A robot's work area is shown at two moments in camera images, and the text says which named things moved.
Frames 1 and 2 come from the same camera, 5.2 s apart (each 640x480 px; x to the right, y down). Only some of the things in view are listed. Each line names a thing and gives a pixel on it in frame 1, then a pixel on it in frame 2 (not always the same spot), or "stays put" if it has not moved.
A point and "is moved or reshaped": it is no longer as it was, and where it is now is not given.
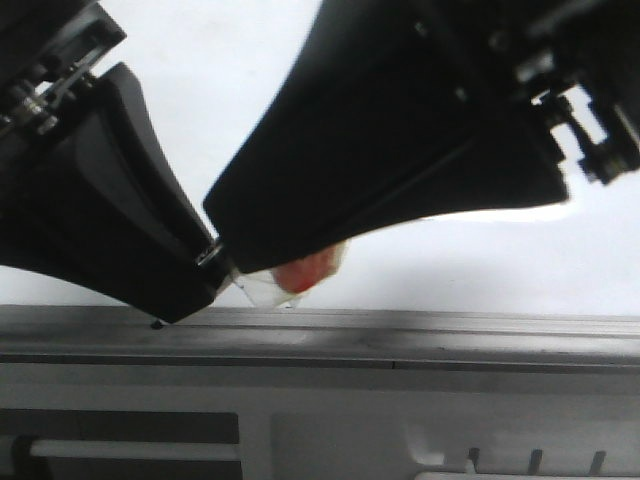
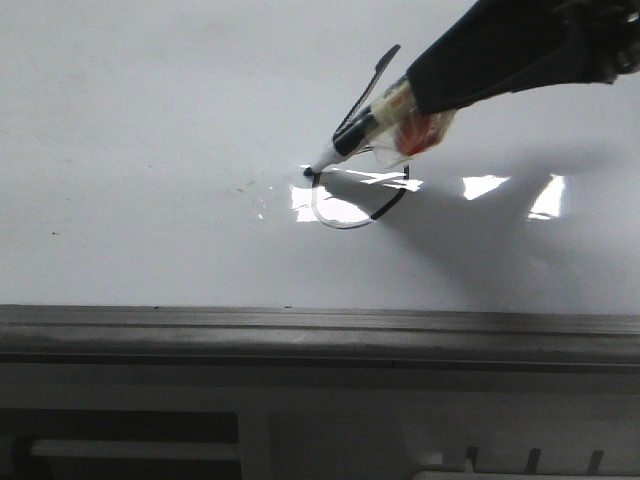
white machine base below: (190, 421) stays put
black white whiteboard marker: (230, 265) is moved or reshaped
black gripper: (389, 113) to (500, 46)
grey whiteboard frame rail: (88, 334) stays put
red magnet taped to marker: (283, 287) is moved or reshaped
